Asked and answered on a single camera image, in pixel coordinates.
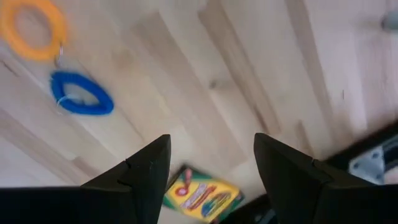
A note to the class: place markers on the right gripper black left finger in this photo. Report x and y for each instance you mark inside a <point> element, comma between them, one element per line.
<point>93,205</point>

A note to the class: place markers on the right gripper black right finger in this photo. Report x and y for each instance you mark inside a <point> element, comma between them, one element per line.
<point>326,205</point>

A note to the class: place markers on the medium Crayola crayon box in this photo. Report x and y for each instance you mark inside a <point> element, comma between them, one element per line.
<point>202,196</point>

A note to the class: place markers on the silver frame bracket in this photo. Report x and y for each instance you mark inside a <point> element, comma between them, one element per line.
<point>367,168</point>

